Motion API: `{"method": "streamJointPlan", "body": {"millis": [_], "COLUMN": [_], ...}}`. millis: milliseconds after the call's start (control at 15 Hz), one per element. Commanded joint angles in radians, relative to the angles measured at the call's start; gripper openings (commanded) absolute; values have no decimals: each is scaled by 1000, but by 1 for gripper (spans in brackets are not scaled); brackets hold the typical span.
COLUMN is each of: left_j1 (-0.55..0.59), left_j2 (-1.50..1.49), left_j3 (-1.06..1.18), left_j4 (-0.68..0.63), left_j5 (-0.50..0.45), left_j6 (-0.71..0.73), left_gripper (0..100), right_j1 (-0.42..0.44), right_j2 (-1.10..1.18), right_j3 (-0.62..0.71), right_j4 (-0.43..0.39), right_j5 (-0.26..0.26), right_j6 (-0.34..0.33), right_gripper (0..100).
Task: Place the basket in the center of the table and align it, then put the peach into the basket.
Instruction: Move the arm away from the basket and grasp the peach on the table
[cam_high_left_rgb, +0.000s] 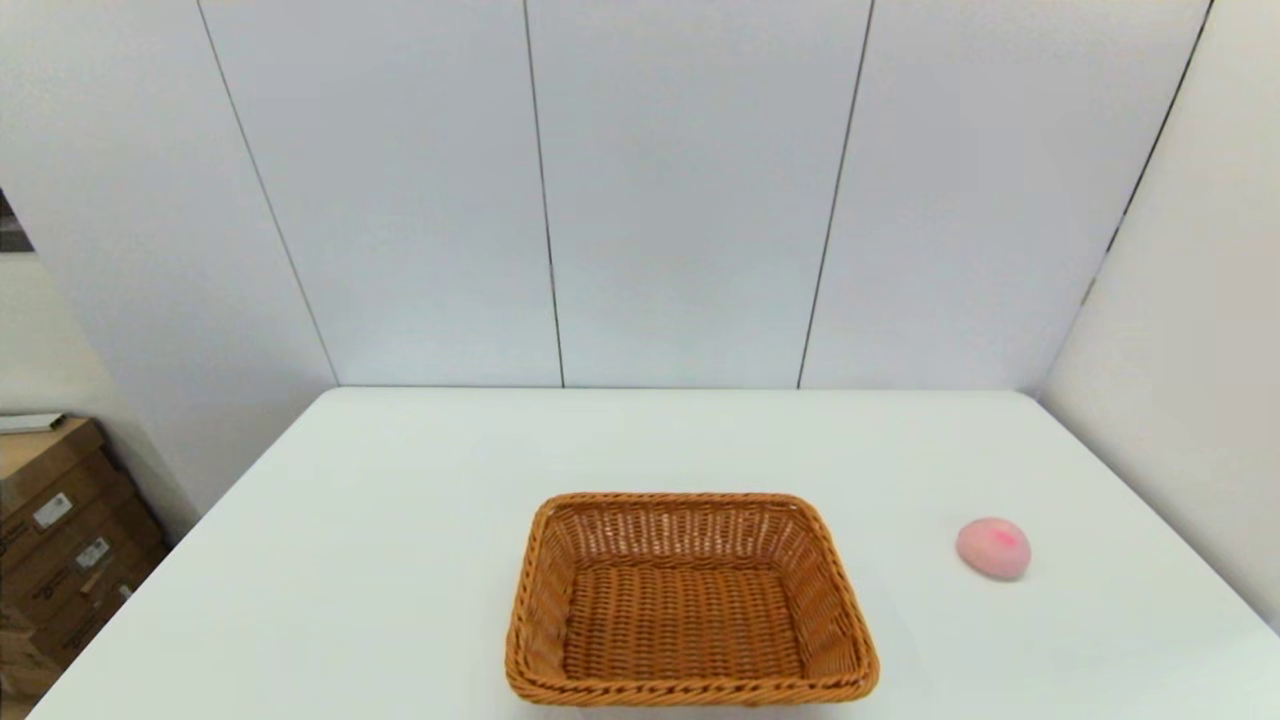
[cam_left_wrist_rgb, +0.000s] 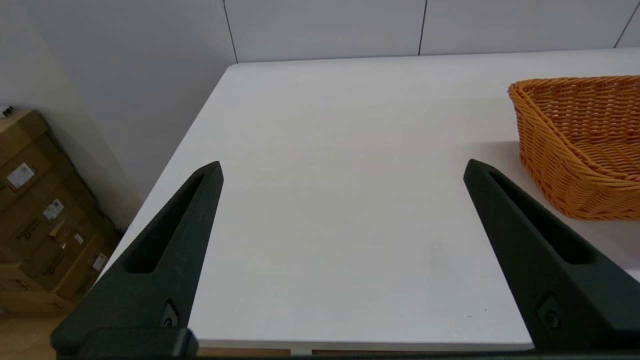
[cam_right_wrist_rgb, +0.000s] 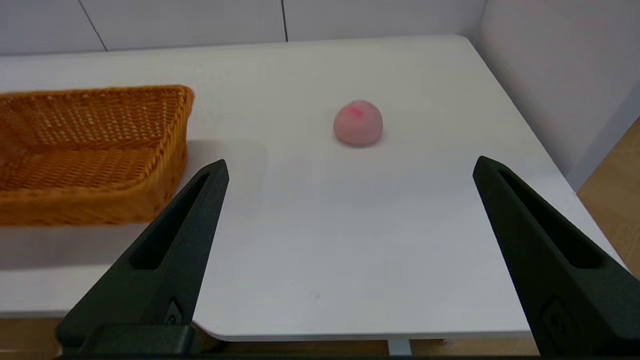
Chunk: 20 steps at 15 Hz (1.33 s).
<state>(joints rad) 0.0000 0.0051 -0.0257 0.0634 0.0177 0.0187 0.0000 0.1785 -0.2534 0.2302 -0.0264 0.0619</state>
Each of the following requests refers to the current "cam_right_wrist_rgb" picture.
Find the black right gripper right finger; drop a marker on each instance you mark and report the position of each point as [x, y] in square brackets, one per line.
[565, 300]

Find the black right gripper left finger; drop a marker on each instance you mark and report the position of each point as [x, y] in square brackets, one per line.
[175, 280]

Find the pink peach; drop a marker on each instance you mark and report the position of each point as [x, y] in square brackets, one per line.
[358, 125]

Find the orange wicker basket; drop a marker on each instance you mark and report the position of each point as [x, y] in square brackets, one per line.
[90, 200]

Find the white table leg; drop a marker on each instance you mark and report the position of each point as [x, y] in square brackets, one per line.
[399, 347]

